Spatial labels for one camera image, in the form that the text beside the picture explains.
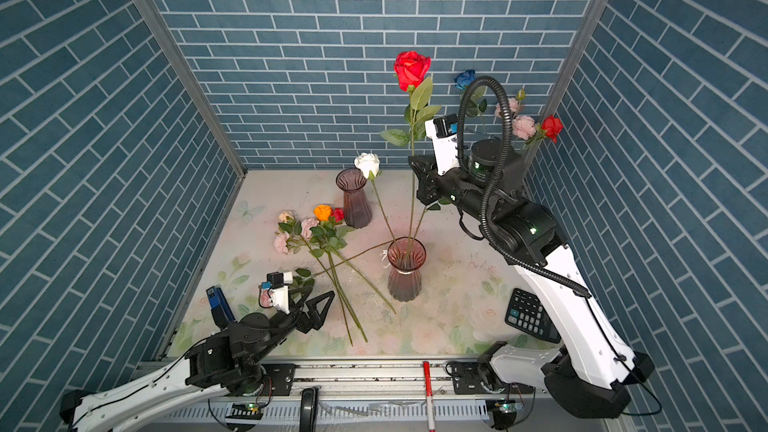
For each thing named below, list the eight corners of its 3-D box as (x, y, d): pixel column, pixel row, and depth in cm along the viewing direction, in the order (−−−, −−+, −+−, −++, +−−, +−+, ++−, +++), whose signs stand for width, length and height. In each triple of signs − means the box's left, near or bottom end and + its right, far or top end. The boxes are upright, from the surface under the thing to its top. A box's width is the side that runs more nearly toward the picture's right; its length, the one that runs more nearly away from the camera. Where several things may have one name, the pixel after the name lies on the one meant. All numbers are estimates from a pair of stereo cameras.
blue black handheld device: (225, 333, 83) (217, 327, 79) (209, 297, 90) (201, 290, 86) (238, 324, 85) (230, 319, 81) (221, 289, 91) (213, 282, 87)
